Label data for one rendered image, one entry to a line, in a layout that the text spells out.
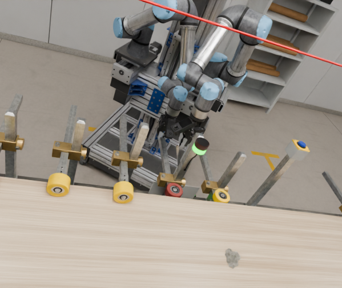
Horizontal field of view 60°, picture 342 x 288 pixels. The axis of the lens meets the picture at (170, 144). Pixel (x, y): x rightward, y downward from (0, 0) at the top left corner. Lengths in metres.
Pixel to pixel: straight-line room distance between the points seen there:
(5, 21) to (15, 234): 3.18
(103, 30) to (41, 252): 3.15
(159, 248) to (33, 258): 0.43
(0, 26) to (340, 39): 4.45
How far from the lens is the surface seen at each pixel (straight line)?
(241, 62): 1.73
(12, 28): 4.06
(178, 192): 1.37
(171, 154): 2.62
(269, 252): 1.43
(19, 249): 1.11
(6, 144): 1.33
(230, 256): 1.29
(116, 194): 1.19
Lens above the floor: 1.88
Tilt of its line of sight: 38 degrees down
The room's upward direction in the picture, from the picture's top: 25 degrees clockwise
